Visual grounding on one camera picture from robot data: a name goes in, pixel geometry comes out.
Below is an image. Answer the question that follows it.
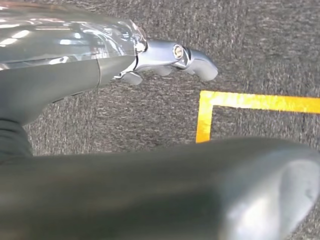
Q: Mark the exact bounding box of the yellow floor tape outline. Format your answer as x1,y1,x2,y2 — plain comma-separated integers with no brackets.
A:
195,90,320,144

